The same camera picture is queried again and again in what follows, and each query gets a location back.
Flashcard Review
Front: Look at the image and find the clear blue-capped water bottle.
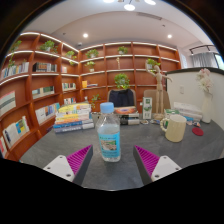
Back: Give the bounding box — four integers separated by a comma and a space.
95, 101, 122, 163

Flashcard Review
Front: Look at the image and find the ceiling air vent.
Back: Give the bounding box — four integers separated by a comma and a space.
136, 11, 163, 21

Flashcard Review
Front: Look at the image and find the white wall notice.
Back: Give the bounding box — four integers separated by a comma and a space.
179, 53, 188, 69

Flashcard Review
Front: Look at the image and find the wooden shelf unit with books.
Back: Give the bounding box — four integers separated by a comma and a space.
0, 31, 183, 162

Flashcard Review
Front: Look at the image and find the tall green white carton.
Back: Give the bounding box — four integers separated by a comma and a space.
142, 96, 154, 120

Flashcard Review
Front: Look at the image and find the dark blue chair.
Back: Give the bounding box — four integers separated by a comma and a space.
107, 88, 137, 108

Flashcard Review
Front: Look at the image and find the pink and white flower bouquet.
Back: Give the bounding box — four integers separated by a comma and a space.
195, 68, 214, 94

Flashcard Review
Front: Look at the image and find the flat round red coaster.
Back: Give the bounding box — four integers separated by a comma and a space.
191, 126, 205, 137

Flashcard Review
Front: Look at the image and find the window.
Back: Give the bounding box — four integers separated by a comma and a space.
214, 53, 224, 71

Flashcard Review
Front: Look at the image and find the colourful book stack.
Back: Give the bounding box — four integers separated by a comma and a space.
52, 102, 96, 135

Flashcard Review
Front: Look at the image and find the cream ceramic mug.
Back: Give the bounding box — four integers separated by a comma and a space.
159, 114, 188, 144

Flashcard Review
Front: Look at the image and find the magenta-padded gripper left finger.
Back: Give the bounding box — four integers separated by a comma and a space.
43, 144, 94, 186

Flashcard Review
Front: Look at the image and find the wooden artist mannequin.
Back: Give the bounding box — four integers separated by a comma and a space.
145, 63, 173, 121

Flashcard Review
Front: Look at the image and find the white ceramic vase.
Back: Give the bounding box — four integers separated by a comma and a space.
200, 91, 214, 124

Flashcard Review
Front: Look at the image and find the tan upholstered chair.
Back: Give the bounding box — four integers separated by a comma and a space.
143, 88, 172, 113

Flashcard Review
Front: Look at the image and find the flat green white box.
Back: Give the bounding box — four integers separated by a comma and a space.
163, 108, 181, 118

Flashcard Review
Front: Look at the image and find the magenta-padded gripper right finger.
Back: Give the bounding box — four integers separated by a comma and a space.
133, 144, 183, 186

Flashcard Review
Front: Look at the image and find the grey curtain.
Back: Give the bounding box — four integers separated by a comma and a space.
190, 51, 219, 69

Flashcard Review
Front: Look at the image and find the white partition with dark top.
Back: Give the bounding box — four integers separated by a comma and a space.
165, 66, 224, 158

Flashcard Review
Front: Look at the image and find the branched ceiling lamp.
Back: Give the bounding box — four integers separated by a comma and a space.
102, 0, 158, 12

